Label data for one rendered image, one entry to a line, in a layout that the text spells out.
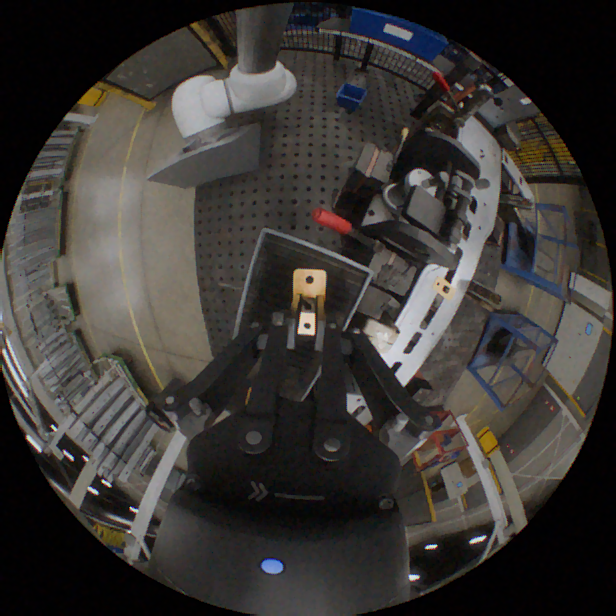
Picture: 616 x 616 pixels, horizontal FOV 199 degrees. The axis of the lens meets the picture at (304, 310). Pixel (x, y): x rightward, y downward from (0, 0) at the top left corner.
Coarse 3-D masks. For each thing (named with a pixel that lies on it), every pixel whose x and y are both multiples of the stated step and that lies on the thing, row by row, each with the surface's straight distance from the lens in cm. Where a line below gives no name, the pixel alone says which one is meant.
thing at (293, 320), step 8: (296, 296) 20; (296, 304) 17; (296, 312) 16; (288, 320) 15; (296, 320) 15; (288, 328) 15; (296, 328) 16; (288, 336) 15; (296, 336) 16; (288, 344) 16
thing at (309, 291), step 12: (300, 276) 21; (312, 276) 21; (324, 276) 21; (300, 288) 21; (312, 288) 21; (324, 288) 21; (312, 300) 21; (312, 312) 21; (300, 324) 23; (312, 324) 23
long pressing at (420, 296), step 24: (480, 144) 75; (480, 192) 63; (480, 216) 60; (480, 240) 60; (432, 264) 46; (456, 288) 54; (408, 312) 46; (408, 336) 50; (432, 336) 55; (408, 360) 55
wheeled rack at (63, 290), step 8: (56, 288) 582; (64, 288) 611; (64, 296) 644; (64, 304) 688; (64, 312) 745; (72, 312) 589; (32, 320) 643; (56, 320) 768; (64, 320) 680; (72, 320) 592; (40, 344) 582
